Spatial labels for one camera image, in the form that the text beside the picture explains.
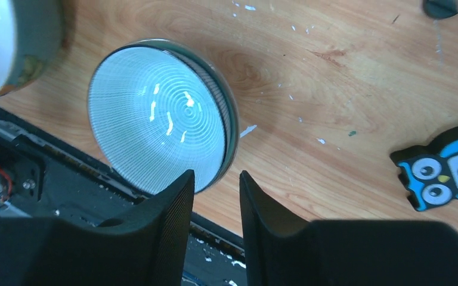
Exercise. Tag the blue owl toy block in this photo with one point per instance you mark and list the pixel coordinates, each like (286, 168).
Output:
(430, 172)

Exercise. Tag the steel two-tier dish rack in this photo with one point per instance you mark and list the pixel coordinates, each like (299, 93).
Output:
(440, 9)

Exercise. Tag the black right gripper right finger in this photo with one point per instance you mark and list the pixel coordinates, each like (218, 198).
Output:
(282, 248)

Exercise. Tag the small celadon cup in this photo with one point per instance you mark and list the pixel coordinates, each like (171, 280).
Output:
(156, 109)

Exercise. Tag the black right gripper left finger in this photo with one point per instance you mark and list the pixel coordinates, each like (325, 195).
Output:
(145, 245)

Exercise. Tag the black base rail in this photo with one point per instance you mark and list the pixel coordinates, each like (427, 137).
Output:
(41, 176)

